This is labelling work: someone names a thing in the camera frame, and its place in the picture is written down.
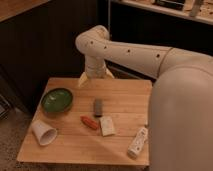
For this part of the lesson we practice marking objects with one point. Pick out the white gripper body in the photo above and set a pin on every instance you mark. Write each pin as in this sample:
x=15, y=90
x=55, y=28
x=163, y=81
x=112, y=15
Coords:
x=95, y=67

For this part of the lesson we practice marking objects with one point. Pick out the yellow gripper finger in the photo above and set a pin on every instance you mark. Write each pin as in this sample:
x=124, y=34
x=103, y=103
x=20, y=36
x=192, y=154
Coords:
x=109, y=74
x=83, y=79

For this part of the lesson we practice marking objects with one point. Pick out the white ceramic cup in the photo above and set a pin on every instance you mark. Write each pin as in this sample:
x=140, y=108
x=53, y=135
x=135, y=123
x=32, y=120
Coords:
x=44, y=133

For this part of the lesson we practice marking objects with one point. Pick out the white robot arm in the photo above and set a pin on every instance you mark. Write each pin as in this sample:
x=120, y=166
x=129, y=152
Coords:
x=180, y=110

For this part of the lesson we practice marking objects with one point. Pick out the green ceramic bowl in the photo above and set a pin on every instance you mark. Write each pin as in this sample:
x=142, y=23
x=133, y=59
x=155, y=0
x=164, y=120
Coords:
x=57, y=100

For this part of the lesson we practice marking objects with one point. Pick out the grey rectangular block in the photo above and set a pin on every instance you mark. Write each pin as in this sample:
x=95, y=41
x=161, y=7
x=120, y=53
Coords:
x=97, y=106

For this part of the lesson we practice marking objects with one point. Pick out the orange carrot toy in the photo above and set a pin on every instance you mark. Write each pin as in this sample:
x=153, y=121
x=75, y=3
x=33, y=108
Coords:
x=89, y=122

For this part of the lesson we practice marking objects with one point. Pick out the wooden table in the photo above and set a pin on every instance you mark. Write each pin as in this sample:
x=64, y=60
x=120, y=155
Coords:
x=125, y=101

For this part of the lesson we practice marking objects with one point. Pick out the beige sponge block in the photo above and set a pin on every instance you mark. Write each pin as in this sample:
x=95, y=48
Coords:
x=107, y=126

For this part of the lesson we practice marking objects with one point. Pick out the dark wooden cabinet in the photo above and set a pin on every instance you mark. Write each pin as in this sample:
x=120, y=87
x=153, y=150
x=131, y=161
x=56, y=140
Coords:
x=39, y=44

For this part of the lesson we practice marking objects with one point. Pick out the white plastic bottle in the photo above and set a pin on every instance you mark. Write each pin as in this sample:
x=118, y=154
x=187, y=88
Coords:
x=138, y=142

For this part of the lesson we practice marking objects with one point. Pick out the shelf with clutter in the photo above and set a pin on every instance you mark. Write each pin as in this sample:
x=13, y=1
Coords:
x=195, y=10

